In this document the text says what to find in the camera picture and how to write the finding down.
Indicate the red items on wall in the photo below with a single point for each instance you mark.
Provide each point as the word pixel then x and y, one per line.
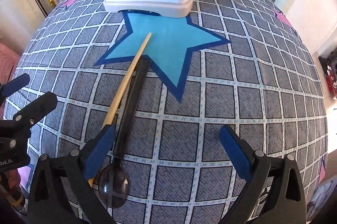
pixel 329 75

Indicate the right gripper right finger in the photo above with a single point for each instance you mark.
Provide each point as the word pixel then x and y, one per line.
pixel 285 202

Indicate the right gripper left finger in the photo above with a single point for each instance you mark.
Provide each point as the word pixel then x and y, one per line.
pixel 48 202

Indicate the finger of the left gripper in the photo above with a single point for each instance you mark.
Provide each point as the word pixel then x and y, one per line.
pixel 13 86
pixel 31 114

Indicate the grey checked tablecloth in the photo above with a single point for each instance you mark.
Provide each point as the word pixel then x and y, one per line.
pixel 263 83

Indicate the bamboo chopstick centre left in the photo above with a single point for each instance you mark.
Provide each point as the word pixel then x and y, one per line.
pixel 124 83

